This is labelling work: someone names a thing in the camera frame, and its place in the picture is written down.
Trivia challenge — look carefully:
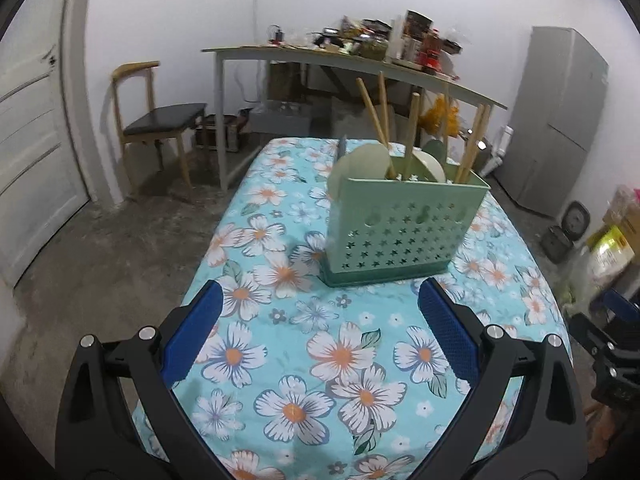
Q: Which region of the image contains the yellow bag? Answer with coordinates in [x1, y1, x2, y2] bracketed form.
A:
[587, 226, 634, 287]

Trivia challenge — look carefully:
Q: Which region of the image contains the black rice cooker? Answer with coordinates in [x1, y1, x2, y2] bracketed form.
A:
[540, 200, 591, 263]

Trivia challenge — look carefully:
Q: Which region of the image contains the floral blue tablecloth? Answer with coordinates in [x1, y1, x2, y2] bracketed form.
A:
[172, 138, 566, 479]

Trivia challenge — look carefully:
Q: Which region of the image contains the grey refrigerator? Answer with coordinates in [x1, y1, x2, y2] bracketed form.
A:
[495, 26, 608, 217]

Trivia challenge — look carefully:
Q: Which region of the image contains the white plastic spoon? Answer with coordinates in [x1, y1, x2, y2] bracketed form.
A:
[402, 150, 447, 183]

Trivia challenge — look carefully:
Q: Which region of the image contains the green plastic utensil basket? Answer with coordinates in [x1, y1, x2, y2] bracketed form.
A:
[320, 174, 489, 287]

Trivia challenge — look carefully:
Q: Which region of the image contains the white panel door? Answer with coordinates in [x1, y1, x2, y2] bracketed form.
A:
[1, 0, 89, 286]

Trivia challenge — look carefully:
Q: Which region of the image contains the wooden chair black seat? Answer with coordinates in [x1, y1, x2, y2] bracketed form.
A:
[111, 61, 206, 198]

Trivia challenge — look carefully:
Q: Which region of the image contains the red oil bottle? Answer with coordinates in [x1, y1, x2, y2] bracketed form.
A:
[418, 28, 442, 73]

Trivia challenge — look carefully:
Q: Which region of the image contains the green glass jar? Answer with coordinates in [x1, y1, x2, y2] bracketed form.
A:
[358, 36, 388, 61]

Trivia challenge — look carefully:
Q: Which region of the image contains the wooden top desk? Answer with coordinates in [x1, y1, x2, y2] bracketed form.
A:
[201, 46, 506, 192]

